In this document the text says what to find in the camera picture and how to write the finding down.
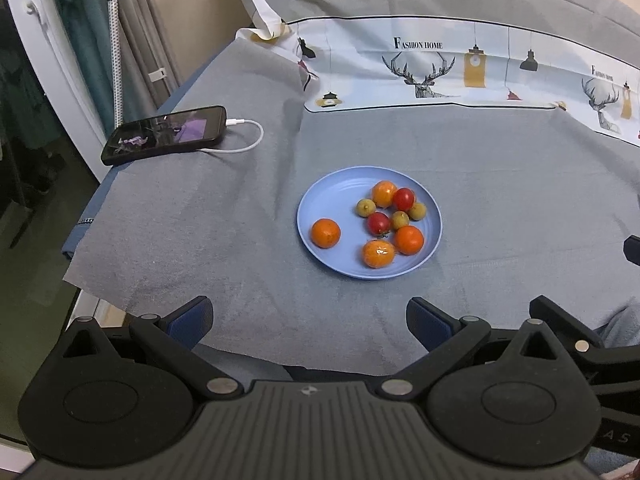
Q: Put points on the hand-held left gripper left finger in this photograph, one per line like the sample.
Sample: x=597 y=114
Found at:
x=192 y=320

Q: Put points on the white dotted pole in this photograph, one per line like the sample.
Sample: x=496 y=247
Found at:
x=116 y=60

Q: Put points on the red cherry tomato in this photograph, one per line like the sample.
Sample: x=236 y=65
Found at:
x=378 y=223
x=403 y=198

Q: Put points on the blue bed sheet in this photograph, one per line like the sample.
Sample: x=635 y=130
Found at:
x=80 y=235

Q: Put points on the white clip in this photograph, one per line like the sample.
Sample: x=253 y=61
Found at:
x=158 y=74

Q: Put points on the yellow-green jujube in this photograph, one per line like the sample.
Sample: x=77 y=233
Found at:
x=365 y=207
x=417 y=210
x=399 y=219

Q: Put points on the white door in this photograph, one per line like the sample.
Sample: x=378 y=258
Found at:
x=50 y=60

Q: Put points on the grey curtain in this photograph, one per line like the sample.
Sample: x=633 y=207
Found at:
x=150 y=20

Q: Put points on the deer printed white cloth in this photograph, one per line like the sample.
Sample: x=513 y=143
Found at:
x=360 y=75

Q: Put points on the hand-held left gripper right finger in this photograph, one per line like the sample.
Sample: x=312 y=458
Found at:
x=427 y=320

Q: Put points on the orange mandarin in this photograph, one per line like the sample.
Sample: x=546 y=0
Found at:
x=409 y=239
x=378 y=253
x=384 y=193
x=325 y=232

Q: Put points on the teal hanging cloth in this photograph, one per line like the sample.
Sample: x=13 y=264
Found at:
x=85 y=35

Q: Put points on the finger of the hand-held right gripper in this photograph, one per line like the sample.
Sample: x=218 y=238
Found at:
x=633 y=249
x=560 y=317

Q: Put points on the blue plate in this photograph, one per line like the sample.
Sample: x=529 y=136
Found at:
x=330 y=200

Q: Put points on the black smartphone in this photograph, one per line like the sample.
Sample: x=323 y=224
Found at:
x=165 y=132

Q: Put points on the person's grey trouser leg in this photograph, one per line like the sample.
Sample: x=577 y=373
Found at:
x=625 y=325

